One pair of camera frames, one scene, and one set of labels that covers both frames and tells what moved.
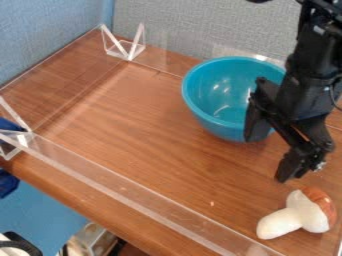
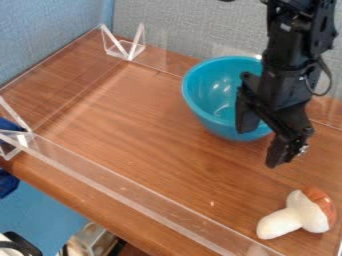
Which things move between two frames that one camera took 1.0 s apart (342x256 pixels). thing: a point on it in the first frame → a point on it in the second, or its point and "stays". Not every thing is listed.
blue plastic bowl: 215,91 stays
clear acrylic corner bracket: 120,48 stays
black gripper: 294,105 → 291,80
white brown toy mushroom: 309,211 stays
